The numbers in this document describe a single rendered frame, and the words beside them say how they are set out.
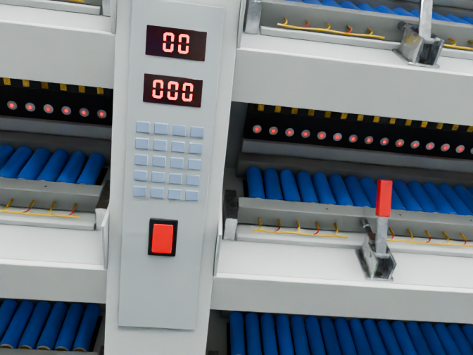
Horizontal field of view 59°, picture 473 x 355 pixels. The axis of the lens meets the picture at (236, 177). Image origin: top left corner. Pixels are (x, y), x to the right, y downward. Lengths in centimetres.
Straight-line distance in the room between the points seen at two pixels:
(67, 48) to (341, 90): 22
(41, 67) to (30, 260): 17
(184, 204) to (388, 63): 21
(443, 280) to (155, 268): 28
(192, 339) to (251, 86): 24
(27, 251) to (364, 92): 33
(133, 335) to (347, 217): 24
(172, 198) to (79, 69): 13
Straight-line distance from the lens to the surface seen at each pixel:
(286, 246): 44
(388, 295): 44
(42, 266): 41
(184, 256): 38
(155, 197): 36
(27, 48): 38
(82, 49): 36
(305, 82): 36
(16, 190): 47
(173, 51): 34
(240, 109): 55
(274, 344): 57
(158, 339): 43
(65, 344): 56
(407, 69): 38
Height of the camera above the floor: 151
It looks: 14 degrees down
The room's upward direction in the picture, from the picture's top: 6 degrees clockwise
